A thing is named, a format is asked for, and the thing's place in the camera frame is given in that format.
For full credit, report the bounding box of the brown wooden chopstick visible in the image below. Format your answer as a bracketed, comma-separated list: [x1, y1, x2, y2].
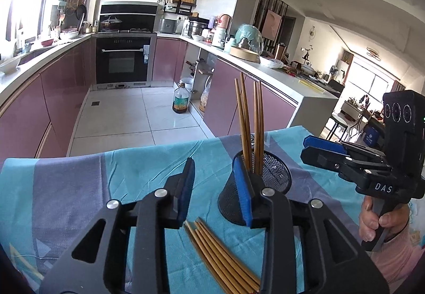
[253, 81, 260, 175]
[240, 73, 253, 171]
[258, 82, 265, 174]
[234, 78, 250, 171]

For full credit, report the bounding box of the clear plastic bag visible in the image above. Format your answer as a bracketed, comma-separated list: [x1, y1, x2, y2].
[199, 80, 213, 112]

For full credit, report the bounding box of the pink wall painting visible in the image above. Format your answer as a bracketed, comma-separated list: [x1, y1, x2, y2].
[261, 9, 283, 44]

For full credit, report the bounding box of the person's right hand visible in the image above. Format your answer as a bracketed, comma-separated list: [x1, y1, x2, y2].
[359, 196, 410, 248]

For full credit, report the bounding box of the stainless steel pot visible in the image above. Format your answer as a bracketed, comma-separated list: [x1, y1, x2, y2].
[188, 20, 208, 38]

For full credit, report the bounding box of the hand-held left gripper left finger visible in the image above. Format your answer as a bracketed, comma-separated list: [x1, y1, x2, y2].
[40, 157, 196, 294]

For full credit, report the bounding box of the cooking oil bottle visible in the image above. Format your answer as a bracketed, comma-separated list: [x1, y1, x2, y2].
[172, 82, 190, 114]

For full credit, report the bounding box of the round stool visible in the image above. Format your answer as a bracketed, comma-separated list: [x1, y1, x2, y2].
[327, 115, 349, 142]

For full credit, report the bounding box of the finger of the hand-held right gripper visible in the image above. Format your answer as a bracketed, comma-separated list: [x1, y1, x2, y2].
[300, 146, 393, 189]
[303, 135, 387, 165]

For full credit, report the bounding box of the black wall spice rack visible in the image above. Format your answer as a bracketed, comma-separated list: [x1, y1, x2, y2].
[161, 0, 198, 16]

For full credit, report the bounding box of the round bamboo steamer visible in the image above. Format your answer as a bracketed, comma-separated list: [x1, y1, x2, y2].
[230, 46, 260, 64]

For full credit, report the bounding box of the pot with glass lid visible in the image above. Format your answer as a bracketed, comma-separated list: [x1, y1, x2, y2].
[100, 15, 123, 32]

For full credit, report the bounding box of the black built-in oven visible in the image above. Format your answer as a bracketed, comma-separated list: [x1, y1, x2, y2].
[96, 36, 154, 85]

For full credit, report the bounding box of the black mesh utensil holder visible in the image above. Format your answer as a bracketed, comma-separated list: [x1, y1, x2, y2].
[217, 147, 293, 225]

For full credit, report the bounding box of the blue bag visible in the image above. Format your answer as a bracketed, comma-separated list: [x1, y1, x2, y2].
[362, 126, 382, 147]

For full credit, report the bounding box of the living room window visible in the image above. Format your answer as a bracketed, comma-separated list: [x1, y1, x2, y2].
[352, 60, 399, 99]

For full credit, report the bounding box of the pile of wooden chopsticks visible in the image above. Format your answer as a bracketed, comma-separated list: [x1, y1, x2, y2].
[183, 217, 261, 294]

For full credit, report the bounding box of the green appliance under plastic cover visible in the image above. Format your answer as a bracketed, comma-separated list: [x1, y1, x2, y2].
[234, 24, 264, 54]

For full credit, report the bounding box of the pink kettle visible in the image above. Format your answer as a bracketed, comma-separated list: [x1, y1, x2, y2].
[217, 14, 232, 31]

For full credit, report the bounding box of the person's right forearm pink sleeve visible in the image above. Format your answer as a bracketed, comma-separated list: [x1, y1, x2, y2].
[370, 204, 425, 291]

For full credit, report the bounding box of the teal and grey tablecloth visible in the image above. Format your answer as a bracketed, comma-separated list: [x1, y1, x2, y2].
[0, 126, 376, 294]

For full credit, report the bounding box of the pink kitchen base cabinet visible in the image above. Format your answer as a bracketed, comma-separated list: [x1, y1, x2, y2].
[153, 38, 339, 138]
[0, 38, 97, 162]

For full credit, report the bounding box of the black range hood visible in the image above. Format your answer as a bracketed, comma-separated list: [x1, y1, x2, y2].
[100, 3, 159, 32]

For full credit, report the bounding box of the large white bowl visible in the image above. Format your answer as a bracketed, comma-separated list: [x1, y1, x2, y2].
[0, 56, 22, 75]

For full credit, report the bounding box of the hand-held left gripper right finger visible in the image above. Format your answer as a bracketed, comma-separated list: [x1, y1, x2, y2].
[232, 152, 390, 294]

